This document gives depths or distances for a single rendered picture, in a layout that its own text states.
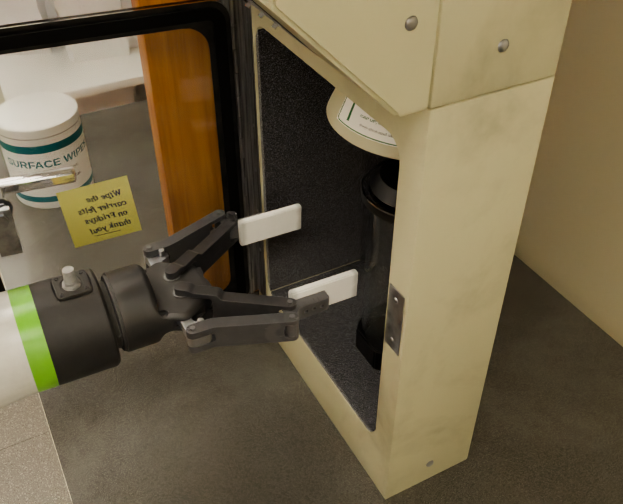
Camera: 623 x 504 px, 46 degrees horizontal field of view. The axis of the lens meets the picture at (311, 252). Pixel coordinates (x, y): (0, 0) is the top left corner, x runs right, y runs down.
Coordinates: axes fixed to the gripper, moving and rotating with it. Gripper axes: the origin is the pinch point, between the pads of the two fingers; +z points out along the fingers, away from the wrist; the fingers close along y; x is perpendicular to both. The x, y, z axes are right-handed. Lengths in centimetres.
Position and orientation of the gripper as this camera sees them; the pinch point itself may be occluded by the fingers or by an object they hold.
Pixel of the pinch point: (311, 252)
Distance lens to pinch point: 72.8
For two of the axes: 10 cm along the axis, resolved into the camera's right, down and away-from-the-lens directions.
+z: 8.9, -2.8, 3.6
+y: -4.5, -5.6, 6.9
